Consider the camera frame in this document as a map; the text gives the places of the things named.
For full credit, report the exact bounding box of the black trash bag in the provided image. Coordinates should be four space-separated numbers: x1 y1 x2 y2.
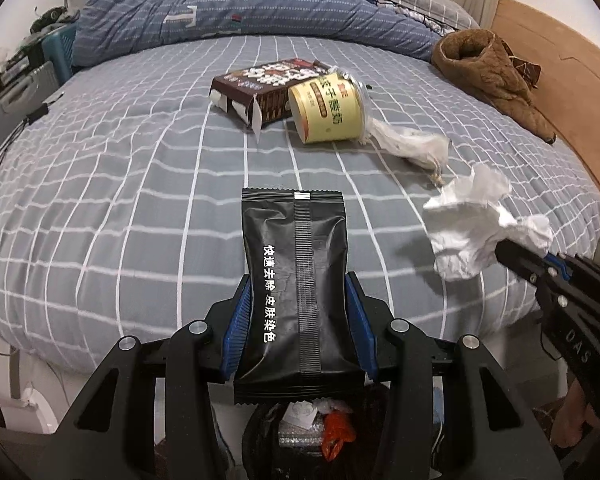
240 382 436 480

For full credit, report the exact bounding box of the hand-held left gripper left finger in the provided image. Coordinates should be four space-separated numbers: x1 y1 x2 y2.
55 272 254 480

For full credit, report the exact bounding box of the red plastic bag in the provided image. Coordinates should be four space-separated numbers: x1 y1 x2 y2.
322 412 356 461

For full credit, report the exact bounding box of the blue plastic stool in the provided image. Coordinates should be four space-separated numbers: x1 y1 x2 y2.
42 25 78 81

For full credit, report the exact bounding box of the yellow yogurt cup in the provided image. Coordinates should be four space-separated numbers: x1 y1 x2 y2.
286 72 373 146

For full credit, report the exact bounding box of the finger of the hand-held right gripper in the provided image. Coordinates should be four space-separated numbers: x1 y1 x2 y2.
495 240 573 311
542 252 600 306

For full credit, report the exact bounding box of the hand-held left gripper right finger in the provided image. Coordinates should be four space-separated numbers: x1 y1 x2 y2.
344 271 563 480

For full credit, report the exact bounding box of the clear bubble wrap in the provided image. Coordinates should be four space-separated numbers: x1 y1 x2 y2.
277 420 326 453

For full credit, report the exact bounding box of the wooden headboard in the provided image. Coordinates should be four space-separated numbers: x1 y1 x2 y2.
490 0 600 206

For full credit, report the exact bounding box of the blue striped quilt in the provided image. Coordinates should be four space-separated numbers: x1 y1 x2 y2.
72 0 443 68

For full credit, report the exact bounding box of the grey checked bed sheet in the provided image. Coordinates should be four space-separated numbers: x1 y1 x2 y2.
0 35 600 376

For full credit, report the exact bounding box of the brown fleece garment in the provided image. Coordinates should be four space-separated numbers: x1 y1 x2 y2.
431 29 556 143

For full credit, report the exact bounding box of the black cable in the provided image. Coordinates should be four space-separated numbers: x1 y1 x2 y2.
0 92 63 201

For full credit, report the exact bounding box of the dark brown printed carton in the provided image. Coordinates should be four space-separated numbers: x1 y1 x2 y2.
210 57 331 143

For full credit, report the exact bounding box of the grey suitcase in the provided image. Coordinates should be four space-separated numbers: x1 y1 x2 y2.
0 60 61 146

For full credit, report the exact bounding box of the brown patterned garment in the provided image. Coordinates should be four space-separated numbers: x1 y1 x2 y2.
505 42 543 88

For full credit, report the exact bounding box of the person's right hand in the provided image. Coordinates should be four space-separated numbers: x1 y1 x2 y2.
550 384 600 448

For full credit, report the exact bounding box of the white cardboard box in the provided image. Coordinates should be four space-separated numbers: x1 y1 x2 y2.
284 400 318 428

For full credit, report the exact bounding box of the clear plastic bag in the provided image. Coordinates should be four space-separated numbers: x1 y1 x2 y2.
362 117 451 186

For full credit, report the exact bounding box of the black sachet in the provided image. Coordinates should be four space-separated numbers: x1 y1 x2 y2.
232 187 368 406

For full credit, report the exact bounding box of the white tissue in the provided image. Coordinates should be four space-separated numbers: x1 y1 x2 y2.
422 162 555 281

